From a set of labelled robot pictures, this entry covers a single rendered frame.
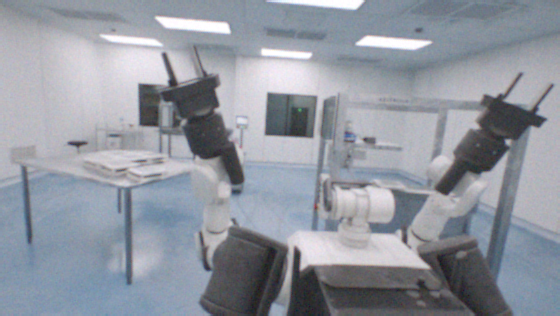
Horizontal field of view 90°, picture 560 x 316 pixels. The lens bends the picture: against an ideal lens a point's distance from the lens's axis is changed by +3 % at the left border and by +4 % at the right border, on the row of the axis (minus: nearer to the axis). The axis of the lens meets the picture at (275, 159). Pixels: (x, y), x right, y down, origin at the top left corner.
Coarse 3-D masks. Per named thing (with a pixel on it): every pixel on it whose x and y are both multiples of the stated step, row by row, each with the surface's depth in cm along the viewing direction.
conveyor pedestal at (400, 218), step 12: (396, 216) 261; (408, 216) 260; (468, 216) 255; (336, 228) 266; (372, 228) 264; (384, 228) 263; (396, 228) 263; (444, 228) 259; (456, 228) 258; (468, 228) 257
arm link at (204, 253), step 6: (198, 234) 76; (198, 240) 74; (216, 240) 69; (222, 240) 63; (198, 246) 73; (204, 246) 72; (210, 246) 69; (198, 252) 73; (204, 252) 71; (210, 252) 65; (198, 258) 74; (204, 258) 71; (210, 258) 63; (204, 264) 71; (210, 264) 65; (210, 270) 71
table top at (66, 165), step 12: (60, 156) 304; (72, 156) 310; (84, 156) 314; (96, 156) 319; (36, 168) 260; (48, 168) 253; (60, 168) 255; (72, 168) 257; (84, 168) 261; (168, 168) 284; (180, 168) 288; (96, 180) 228; (108, 180) 227; (120, 180) 229; (132, 180) 232; (156, 180) 241
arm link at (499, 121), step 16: (496, 112) 61; (512, 112) 59; (528, 112) 58; (480, 128) 65; (496, 128) 61; (512, 128) 60; (464, 144) 65; (480, 144) 62; (496, 144) 60; (496, 160) 62
